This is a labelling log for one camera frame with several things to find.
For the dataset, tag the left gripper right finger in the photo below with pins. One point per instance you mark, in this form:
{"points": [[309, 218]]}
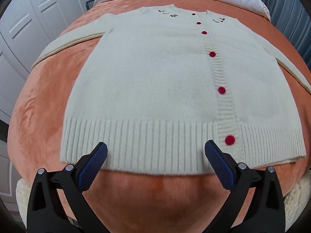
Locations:
{"points": [[266, 212]]}

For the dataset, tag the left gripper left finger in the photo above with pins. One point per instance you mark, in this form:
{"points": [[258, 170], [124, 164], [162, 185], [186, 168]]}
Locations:
{"points": [[45, 212]]}

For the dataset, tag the cream knit cherry cardigan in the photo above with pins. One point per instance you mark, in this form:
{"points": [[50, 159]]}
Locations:
{"points": [[162, 81]]}

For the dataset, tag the orange velvet bedspread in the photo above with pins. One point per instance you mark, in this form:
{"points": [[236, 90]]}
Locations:
{"points": [[125, 202]]}

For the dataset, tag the white panelled wardrobe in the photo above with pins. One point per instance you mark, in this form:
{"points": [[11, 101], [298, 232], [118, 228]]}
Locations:
{"points": [[27, 27]]}

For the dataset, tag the grey blue curtain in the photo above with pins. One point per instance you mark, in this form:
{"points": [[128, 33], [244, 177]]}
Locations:
{"points": [[292, 20]]}

